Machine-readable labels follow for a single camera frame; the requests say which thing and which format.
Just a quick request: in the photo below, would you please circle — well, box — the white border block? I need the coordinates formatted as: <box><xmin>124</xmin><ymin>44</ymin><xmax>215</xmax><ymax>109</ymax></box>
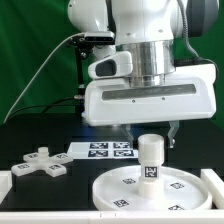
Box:
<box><xmin>201</xmin><ymin>169</ymin><xmax>224</xmax><ymax>210</ymax></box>
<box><xmin>0</xmin><ymin>171</ymin><xmax>12</xmax><ymax>204</ymax></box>

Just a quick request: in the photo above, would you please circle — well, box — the white right border block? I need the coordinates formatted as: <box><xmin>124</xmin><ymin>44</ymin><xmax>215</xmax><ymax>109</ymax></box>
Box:
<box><xmin>201</xmin><ymin>169</ymin><xmax>224</xmax><ymax>210</ymax></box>

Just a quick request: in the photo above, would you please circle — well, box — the white front border rail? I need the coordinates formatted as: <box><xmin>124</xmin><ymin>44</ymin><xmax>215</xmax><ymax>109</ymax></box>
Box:
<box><xmin>0</xmin><ymin>210</ymin><xmax>224</xmax><ymax>224</ymax></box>

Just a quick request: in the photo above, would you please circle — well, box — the white cross-shaped table base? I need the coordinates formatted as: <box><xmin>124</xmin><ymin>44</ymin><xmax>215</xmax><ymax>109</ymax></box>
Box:
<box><xmin>11</xmin><ymin>147</ymin><xmax>73</xmax><ymax>177</ymax></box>

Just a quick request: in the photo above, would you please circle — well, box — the white round table top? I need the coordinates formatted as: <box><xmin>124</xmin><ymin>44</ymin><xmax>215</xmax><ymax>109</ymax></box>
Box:
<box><xmin>92</xmin><ymin>165</ymin><xmax>212</xmax><ymax>211</ymax></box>

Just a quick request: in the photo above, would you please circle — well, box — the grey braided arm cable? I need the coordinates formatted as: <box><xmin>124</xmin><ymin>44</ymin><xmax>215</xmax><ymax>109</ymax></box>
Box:
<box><xmin>176</xmin><ymin>0</ymin><xmax>219</xmax><ymax>73</ymax></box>

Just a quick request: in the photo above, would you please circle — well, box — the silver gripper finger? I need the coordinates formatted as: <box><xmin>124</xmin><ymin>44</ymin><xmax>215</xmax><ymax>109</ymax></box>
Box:
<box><xmin>121</xmin><ymin>124</ymin><xmax>134</xmax><ymax>146</ymax></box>
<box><xmin>167</xmin><ymin>121</ymin><xmax>180</xmax><ymax>148</ymax></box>

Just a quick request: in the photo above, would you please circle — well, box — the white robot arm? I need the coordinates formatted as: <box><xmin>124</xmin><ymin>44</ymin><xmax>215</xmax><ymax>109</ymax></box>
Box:
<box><xmin>68</xmin><ymin>0</ymin><xmax>219</xmax><ymax>144</ymax></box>

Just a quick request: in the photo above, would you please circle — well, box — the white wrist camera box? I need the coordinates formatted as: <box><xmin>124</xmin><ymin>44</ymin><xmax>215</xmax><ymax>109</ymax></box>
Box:
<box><xmin>88</xmin><ymin>51</ymin><xmax>133</xmax><ymax>79</ymax></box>

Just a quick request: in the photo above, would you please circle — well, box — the white left border block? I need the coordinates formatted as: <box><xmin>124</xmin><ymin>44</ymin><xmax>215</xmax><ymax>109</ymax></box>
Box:
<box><xmin>0</xmin><ymin>171</ymin><xmax>12</xmax><ymax>204</ymax></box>

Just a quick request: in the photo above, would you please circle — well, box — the black camera on stand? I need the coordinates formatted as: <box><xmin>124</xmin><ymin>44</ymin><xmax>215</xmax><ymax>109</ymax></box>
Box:
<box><xmin>68</xmin><ymin>31</ymin><xmax>115</xmax><ymax>47</ymax></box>

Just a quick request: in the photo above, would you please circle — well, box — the black cable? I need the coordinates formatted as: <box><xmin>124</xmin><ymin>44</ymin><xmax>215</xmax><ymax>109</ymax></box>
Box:
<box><xmin>6</xmin><ymin>97</ymin><xmax>84</xmax><ymax>122</ymax></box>

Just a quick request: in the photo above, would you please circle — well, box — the grey camera cable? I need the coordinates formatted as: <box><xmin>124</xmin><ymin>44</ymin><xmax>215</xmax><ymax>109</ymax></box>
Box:
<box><xmin>3</xmin><ymin>33</ymin><xmax>86</xmax><ymax>125</ymax></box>

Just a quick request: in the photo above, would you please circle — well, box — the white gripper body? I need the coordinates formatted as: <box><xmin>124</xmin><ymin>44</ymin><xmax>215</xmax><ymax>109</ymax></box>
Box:
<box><xmin>85</xmin><ymin>64</ymin><xmax>216</xmax><ymax>126</ymax></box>

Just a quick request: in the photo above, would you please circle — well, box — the white marker tag plate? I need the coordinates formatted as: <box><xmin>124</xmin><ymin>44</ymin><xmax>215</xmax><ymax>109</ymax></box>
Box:
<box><xmin>67</xmin><ymin>141</ymin><xmax>138</xmax><ymax>159</ymax></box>

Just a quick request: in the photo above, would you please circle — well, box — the black camera stand pole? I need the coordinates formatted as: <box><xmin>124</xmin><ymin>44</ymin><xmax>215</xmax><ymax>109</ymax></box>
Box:
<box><xmin>75</xmin><ymin>47</ymin><xmax>87</xmax><ymax>115</ymax></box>

